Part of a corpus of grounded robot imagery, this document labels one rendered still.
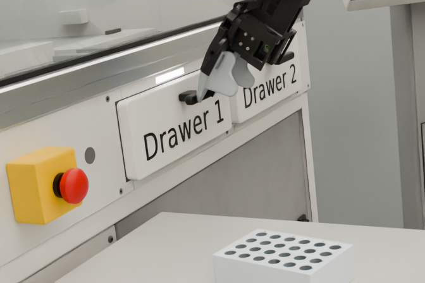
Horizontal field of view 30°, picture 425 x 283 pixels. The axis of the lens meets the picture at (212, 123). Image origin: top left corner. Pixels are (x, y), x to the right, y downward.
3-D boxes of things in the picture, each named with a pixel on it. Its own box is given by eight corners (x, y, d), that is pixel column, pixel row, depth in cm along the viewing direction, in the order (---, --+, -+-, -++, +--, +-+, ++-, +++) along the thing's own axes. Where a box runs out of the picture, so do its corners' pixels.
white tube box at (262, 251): (356, 277, 84) (353, 244, 83) (314, 311, 77) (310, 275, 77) (260, 258, 91) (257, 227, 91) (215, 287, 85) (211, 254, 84)
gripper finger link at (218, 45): (203, 77, 109) (234, 21, 106) (195, 71, 109) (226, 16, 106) (217, 74, 113) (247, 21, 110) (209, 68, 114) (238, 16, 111)
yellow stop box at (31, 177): (88, 204, 93) (80, 145, 91) (49, 227, 87) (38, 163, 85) (54, 202, 95) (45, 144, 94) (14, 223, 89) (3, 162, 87)
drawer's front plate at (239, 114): (302, 88, 159) (297, 34, 156) (239, 124, 134) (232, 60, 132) (294, 88, 160) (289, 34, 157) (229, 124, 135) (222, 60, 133)
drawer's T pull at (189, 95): (216, 95, 119) (215, 85, 119) (191, 105, 113) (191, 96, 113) (195, 95, 121) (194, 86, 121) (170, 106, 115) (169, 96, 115)
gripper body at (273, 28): (257, 76, 107) (298, -1, 101) (207, 42, 109) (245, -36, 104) (279, 65, 113) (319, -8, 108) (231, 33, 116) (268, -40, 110)
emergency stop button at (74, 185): (94, 197, 90) (89, 163, 89) (73, 209, 87) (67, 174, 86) (73, 196, 91) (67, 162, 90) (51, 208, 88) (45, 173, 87)
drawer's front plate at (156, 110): (232, 127, 132) (225, 62, 130) (137, 181, 107) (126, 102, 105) (223, 127, 133) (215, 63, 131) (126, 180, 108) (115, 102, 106)
